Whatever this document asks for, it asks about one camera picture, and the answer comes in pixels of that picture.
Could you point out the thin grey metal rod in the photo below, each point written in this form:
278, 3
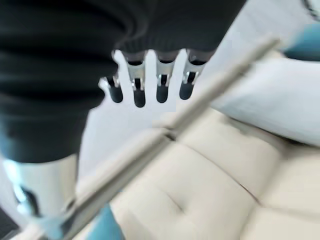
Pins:
200, 100

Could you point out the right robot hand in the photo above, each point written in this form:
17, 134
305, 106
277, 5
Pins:
55, 75

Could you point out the cream leather sofa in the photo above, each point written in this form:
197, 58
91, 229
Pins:
205, 190

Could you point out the large white cushion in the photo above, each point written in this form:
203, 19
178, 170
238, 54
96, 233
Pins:
265, 92

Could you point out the teal cushion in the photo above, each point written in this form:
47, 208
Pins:
306, 42

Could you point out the teal cloth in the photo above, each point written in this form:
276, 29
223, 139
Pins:
105, 222

